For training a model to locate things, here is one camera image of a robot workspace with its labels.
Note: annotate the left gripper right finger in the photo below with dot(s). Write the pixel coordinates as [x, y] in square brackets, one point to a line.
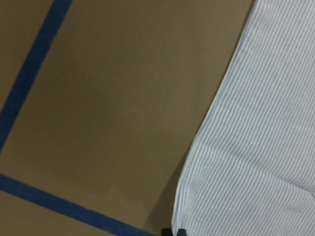
[181, 232]

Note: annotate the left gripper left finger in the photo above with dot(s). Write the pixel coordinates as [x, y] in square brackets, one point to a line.
[165, 232]

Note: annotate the light blue striped shirt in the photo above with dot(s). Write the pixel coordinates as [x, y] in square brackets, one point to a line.
[250, 170]

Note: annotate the brown paper table cover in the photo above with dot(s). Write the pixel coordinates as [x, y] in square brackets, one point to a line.
[117, 102]

